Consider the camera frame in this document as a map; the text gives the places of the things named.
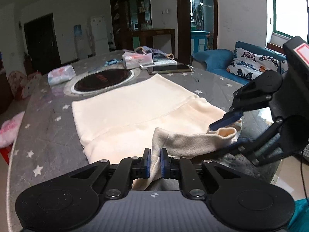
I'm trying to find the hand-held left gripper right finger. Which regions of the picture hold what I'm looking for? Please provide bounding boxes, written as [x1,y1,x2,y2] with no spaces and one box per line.
[160,148,242,199]

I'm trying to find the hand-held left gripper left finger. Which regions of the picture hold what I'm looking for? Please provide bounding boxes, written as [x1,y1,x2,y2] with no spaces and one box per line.
[70,148,152,199]

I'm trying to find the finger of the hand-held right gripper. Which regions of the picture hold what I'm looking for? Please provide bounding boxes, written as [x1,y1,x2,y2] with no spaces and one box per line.
[224,118,290,167]
[209,71,283,131]

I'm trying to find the cream fleece garment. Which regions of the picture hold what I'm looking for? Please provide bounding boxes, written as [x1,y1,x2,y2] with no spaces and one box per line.
[72,74,243,191]

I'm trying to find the hanging clothes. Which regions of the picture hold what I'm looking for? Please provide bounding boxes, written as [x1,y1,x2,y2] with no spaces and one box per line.
[193,5,204,29]

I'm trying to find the butterfly print pillow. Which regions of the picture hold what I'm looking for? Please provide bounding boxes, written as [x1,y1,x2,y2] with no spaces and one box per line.
[227,48,288,80]

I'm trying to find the blue sofa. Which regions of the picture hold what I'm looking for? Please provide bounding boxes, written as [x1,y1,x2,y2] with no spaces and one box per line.
[191,41,288,85]

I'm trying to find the black smartphone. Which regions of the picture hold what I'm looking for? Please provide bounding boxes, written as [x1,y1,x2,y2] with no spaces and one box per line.
[147,64,192,75]

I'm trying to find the green framed window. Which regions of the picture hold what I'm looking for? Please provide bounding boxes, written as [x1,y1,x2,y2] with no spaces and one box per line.
[267,0,309,50]

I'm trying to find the teal cloth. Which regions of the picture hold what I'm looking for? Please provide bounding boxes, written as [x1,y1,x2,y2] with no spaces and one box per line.
[287,198,309,232]

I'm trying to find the blue painted cabinet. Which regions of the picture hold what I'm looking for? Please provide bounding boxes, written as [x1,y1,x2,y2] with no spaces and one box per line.
[191,30,209,54]

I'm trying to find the blue-grey knit garment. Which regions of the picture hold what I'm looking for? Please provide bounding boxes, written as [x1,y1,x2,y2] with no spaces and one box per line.
[135,46,175,62]

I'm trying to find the round black induction cooktop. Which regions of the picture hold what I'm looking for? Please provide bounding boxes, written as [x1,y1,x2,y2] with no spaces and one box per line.
[64,68,135,96]

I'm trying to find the white tissue box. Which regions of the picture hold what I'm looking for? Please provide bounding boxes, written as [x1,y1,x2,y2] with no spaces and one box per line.
[122,51,154,69]

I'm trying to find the grey star print tablecloth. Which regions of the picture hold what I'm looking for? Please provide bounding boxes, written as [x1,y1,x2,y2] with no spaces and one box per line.
[7,49,278,232]

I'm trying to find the dark wooden side table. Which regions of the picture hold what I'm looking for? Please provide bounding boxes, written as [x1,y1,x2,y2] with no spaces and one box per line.
[132,28,176,58]

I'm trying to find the soft tissue pack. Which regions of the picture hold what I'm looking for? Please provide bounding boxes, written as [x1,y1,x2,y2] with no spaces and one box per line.
[47,66,75,86]

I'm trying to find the white water dispenser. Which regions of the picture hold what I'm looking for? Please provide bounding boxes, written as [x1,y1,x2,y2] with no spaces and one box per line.
[73,36,84,59]

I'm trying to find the white refrigerator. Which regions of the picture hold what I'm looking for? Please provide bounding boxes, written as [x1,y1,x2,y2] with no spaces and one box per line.
[90,15,108,50]

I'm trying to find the pink plastic bag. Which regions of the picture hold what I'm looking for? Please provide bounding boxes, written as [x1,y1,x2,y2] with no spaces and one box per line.
[0,111,26,148]

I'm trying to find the red plastic stool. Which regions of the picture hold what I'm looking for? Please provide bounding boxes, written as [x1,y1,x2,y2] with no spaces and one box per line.
[0,146,12,165]

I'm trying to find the wooden glass display cabinet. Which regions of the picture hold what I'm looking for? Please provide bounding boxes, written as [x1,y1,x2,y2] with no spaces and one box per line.
[110,0,157,51]

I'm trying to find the dark wooden door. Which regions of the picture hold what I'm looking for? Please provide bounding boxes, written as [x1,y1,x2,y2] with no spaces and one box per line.
[23,13,62,68]

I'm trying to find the black cable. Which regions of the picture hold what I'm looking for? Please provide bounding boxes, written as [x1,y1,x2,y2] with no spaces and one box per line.
[299,145,309,199]

